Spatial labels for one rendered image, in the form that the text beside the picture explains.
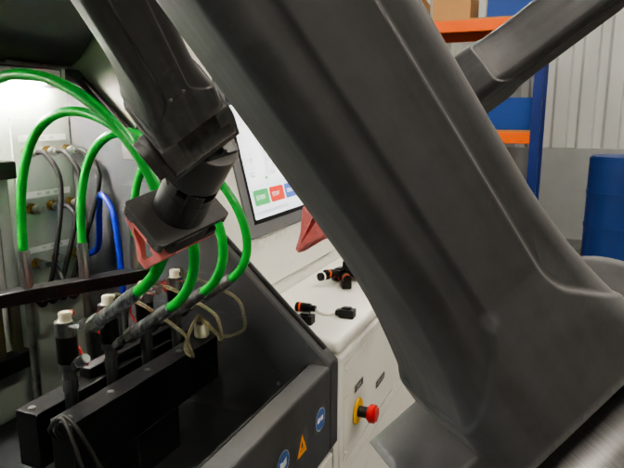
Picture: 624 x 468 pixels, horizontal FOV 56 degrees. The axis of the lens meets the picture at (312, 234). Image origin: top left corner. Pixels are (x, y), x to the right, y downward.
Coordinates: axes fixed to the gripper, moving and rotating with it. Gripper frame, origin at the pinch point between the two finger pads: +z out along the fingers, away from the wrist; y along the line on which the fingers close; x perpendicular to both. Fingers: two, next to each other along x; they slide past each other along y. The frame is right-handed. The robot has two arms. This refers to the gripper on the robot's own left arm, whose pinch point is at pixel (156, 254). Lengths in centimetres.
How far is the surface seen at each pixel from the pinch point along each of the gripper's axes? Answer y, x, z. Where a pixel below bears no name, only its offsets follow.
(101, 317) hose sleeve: 5.1, 0.0, 10.5
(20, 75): 1.0, -27.8, -3.6
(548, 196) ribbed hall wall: -605, 42, 245
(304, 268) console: -60, 2, 45
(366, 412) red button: -36, 34, 34
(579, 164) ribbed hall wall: -620, 39, 201
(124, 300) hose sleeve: 3.5, 1.1, 6.1
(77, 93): -0.6, -19.7, -7.8
